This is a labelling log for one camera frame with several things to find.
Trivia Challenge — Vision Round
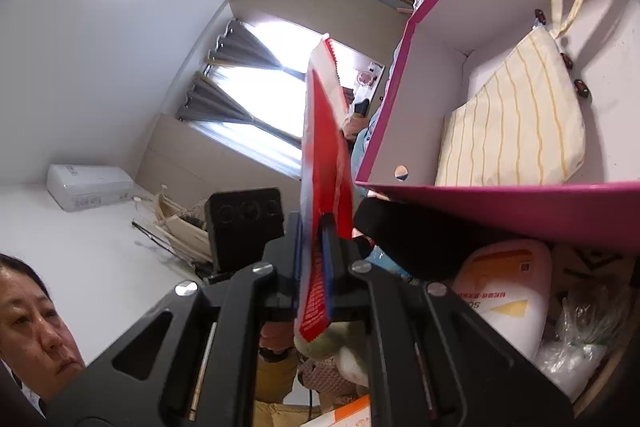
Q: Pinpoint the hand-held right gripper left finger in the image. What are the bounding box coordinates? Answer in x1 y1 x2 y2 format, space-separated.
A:
47 212 303 427

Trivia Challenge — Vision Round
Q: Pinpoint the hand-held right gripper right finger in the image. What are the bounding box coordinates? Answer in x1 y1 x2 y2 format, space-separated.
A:
321 214 576 427

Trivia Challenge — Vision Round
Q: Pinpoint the red snack packet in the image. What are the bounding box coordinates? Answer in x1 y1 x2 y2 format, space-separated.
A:
295 34 359 343

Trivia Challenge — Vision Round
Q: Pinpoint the beige folding rack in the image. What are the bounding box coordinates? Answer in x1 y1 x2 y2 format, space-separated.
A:
131 192 216 275

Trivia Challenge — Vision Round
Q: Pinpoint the green and white plush toy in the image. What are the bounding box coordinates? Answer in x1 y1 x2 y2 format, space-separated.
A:
293 319 372 388

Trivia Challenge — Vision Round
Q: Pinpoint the light blue cloth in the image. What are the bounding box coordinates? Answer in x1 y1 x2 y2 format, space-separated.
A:
349 124 383 185

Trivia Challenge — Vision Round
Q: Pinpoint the pink patterned cloth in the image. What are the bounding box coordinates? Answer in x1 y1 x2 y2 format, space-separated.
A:
298 357 358 410

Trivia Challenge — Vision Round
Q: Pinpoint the grey curtain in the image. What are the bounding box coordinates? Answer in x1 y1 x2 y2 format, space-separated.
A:
206 19 307 82
175 73 304 146

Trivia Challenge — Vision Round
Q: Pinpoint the bright window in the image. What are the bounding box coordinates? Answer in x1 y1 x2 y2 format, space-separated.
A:
192 22 387 180

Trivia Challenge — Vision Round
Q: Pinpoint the orange and white box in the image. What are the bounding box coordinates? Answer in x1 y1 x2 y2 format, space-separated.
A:
302 394 375 427

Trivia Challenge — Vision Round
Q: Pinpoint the white air conditioner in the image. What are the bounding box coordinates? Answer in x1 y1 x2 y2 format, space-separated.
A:
46 163 135 212

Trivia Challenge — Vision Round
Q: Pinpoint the white bottle with orange label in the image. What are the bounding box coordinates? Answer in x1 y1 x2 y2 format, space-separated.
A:
450 239 554 358

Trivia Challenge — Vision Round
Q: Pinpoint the pink and white storage box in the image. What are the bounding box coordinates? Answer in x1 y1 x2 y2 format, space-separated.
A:
352 0 640 254

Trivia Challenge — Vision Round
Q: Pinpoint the cream striped tote bag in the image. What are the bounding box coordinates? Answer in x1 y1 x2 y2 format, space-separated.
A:
434 0 593 188

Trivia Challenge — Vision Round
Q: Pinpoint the person's face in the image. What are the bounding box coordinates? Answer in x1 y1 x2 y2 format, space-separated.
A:
0 253 87 403

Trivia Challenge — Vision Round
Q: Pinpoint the clear plastic bag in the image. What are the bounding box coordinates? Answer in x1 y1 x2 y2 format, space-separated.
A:
534 284 628 400

